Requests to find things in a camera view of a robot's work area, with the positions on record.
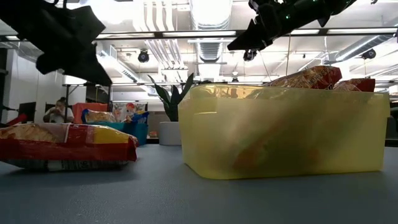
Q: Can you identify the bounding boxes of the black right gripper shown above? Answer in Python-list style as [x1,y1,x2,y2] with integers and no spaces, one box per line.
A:
[228,0,318,52]

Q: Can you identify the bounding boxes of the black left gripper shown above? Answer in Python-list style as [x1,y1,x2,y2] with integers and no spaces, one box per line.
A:
[27,0,113,86]

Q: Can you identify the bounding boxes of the blue Maruchan ramen pack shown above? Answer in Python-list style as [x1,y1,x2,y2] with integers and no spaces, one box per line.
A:
[81,108,116,123]
[124,110,150,125]

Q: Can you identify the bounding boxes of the red Maruchan ramen pack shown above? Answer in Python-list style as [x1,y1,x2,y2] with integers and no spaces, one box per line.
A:
[264,65,343,91]
[0,123,140,172]
[333,77,376,93]

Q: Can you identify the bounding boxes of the yellow translucent plastic bin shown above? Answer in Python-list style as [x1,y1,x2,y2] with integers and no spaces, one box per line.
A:
[178,83,391,180]

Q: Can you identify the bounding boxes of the orange partition board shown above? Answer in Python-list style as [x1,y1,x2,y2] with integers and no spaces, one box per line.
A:
[72,102,109,124]

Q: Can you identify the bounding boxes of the person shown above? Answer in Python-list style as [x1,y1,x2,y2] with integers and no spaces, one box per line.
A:
[42,96,75,124]

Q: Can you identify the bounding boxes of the black computer monitor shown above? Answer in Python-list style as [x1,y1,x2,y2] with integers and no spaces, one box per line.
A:
[17,101,37,123]

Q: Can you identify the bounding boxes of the colourful cartoon poster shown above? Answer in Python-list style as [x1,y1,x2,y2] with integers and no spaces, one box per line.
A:
[111,101,147,123]

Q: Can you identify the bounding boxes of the red slanted object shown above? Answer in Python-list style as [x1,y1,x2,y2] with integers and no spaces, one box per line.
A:
[6,113,26,127]

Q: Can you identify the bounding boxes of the teal blue plastic bin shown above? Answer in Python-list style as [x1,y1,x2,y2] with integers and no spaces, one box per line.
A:
[102,120,149,146]

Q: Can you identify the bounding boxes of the green snake plant leaves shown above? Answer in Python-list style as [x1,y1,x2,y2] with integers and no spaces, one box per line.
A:
[147,73,195,123]

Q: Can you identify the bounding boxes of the white plant pot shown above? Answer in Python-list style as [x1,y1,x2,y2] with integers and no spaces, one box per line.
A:
[159,121,182,146]

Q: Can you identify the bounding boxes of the blue-grey table mat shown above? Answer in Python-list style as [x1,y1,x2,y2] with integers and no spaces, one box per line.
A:
[0,144,398,224]

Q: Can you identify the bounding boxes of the black hanging overhead camera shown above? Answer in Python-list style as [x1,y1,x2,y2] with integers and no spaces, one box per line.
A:
[243,49,259,62]

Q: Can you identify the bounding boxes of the silver ventilation duct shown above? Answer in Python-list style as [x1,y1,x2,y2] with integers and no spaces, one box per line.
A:
[188,0,233,73]
[335,34,398,62]

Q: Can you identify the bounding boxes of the black vertical post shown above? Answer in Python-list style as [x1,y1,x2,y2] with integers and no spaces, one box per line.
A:
[0,48,9,124]

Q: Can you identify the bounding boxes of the black aluminium table frame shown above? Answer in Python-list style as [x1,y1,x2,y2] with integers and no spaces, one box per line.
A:
[146,136,398,147]

